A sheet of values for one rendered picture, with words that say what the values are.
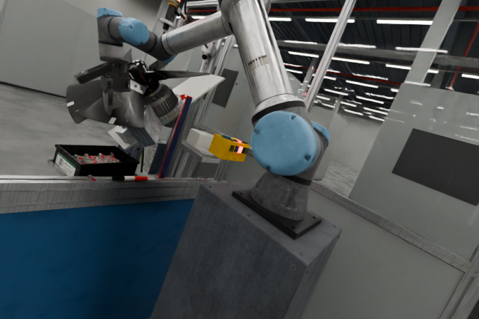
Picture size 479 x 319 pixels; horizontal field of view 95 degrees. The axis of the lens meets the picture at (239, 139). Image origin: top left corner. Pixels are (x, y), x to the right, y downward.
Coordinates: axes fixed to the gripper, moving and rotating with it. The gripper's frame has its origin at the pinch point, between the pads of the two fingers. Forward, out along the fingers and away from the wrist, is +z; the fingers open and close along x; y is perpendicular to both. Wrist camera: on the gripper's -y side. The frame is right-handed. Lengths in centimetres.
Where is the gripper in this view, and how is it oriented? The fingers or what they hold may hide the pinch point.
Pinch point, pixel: (107, 112)
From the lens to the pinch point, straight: 98.5
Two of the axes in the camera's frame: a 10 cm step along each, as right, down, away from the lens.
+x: -6.9, -3.6, 6.3
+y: 7.1, -1.3, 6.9
